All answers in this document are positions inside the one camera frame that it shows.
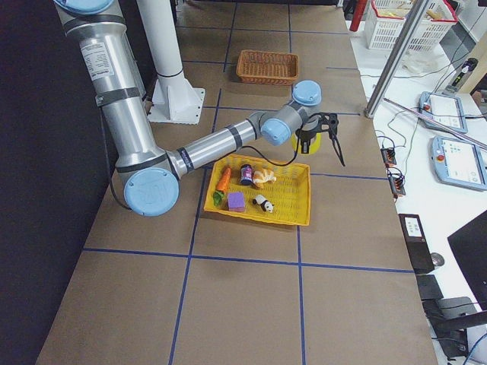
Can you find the small purple can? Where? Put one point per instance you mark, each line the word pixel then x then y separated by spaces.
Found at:
pixel 246 175

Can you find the purple block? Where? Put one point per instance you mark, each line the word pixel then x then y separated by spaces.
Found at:
pixel 236 202

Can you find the toy carrot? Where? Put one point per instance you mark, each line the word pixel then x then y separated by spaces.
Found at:
pixel 222 187

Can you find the toy croissant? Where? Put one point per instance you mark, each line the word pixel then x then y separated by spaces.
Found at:
pixel 263 176

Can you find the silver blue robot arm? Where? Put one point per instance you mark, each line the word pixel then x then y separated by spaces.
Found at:
pixel 150 174

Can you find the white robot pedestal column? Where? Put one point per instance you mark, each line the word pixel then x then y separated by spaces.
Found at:
pixel 158 23

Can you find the black monitor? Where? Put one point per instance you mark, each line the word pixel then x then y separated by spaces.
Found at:
pixel 468 244

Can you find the toy panda figure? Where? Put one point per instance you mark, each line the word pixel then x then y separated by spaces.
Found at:
pixel 264 203

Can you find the aluminium frame post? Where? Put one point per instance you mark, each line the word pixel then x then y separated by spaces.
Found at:
pixel 410 26

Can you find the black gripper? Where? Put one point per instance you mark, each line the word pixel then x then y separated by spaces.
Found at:
pixel 309 135

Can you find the black box device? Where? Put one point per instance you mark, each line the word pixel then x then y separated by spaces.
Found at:
pixel 416 244

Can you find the blue teach pendant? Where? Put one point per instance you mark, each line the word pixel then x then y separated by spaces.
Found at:
pixel 446 110
pixel 458 163

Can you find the yellow plastic basket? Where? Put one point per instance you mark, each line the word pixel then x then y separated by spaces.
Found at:
pixel 290 193

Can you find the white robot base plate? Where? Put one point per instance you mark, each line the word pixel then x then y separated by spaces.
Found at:
pixel 178 103

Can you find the brown wicker basket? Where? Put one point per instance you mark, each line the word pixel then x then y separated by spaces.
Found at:
pixel 270 68

